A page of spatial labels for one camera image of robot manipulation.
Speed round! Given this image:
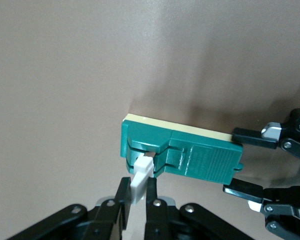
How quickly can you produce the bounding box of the green load switch white handle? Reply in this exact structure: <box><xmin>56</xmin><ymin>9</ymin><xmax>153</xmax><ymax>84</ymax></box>
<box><xmin>120</xmin><ymin>113</ymin><xmax>244</xmax><ymax>206</ymax></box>

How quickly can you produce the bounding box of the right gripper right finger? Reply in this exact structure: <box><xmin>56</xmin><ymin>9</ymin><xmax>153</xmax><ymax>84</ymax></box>
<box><xmin>143</xmin><ymin>177</ymin><xmax>256</xmax><ymax>240</ymax></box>

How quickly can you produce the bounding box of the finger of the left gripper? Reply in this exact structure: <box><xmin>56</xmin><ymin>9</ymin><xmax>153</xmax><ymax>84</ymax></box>
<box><xmin>231</xmin><ymin>107</ymin><xmax>300</xmax><ymax>165</ymax></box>
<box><xmin>223</xmin><ymin>178</ymin><xmax>300</xmax><ymax>238</ymax></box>

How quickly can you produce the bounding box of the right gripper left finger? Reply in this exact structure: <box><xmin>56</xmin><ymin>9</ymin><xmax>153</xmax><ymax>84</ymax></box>
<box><xmin>4</xmin><ymin>176</ymin><xmax>132</xmax><ymax>240</ymax></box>

